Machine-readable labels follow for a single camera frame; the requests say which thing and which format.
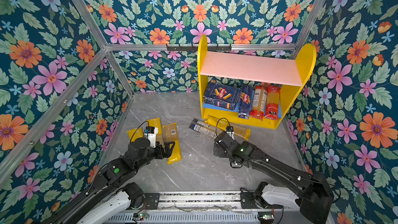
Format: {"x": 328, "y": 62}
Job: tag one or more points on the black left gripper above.
{"x": 162, "y": 154}

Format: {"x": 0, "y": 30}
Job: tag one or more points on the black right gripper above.
{"x": 219, "y": 153}

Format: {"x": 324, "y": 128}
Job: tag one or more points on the blue Ankara spaghetti bag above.
{"x": 204, "y": 128}

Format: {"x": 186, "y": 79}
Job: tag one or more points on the yellow Pastatime spaghetti bag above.
{"x": 156, "y": 122}

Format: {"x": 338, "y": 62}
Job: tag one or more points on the yellow-ended clear spaghetti bag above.
{"x": 171, "y": 140}

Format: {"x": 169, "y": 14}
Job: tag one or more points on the blue Barilla spaghetti box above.
{"x": 245, "y": 103}

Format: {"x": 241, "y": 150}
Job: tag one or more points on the blue Barilla rigatoni box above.
{"x": 222, "y": 96}

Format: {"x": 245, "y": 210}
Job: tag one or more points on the red spaghetti bag white label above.
{"x": 259, "y": 103}

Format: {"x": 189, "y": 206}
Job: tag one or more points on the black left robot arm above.
{"x": 110, "y": 178}

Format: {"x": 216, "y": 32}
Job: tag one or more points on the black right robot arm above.
{"x": 309, "y": 193}

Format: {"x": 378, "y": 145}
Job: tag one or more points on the yellow spaghetti bag far left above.
{"x": 135, "y": 133}

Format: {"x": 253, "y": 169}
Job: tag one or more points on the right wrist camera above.
{"x": 230, "y": 132}

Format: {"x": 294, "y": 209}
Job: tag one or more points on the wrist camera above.
{"x": 230, "y": 132}
{"x": 150, "y": 133}

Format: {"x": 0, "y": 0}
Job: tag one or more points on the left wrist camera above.
{"x": 150, "y": 133}

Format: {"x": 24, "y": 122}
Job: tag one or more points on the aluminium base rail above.
{"x": 207, "y": 207}

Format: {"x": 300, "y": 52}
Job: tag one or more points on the black wall hook rail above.
{"x": 196, "y": 47}

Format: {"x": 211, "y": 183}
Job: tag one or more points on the aluminium frame post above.
{"x": 102, "y": 43}

